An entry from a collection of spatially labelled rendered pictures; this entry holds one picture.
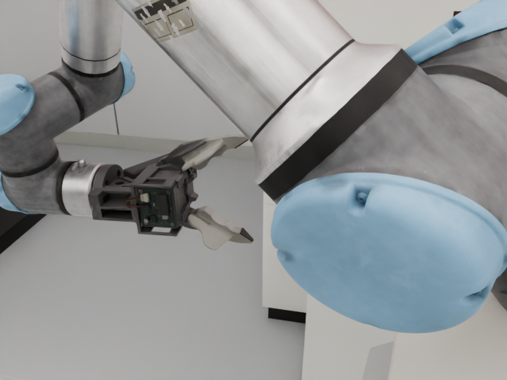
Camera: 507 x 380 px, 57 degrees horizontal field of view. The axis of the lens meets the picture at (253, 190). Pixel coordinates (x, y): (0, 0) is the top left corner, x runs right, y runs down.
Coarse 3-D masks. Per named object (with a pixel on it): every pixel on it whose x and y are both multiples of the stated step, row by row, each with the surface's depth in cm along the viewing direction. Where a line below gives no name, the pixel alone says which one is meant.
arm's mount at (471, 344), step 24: (480, 312) 42; (504, 312) 40; (408, 336) 46; (432, 336) 43; (456, 336) 41; (480, 336) 39; (504, 336) 37; (408, 360) 43; (432, 360) 41; (456, 360) 39; (480, 360) 37; (504, 360) 35
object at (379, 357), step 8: (384, 344) 59; (392, 344) 59; (376, 352) 58; (384, 352) 58; (368, 360) 56; (376, 360) 56; (384, 360) 56; (368, 368) 55; (376, 368) 55; (384, 368) 55; (368, 376) 54; (376, 376) 54; (384, 376) 54
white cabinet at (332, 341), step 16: (320, 304) 86; (320, 320) 87; (336, 320) 87; (352, 320) 86; (320, 336) 89; (336, 336) 88; (352, 336) 88; (368, 336) 87; (384, 336) 86; (304, 352) 92; (320, 352) 91; (336, 352) 90; (352, 352) 89; (368, 352) 89; (304, 368) 94; (320, 368) 93; (336, 368) 92; (352, 368) 91
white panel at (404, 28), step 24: (336, 0) 119; (360, 0) 118; (384, 0) 117; (408, 0) 116; (432, 0) 115; (456, 0) 114; (360, 24) 120; (384, 24) 119; (408, 24) 118; (432, 24) 117
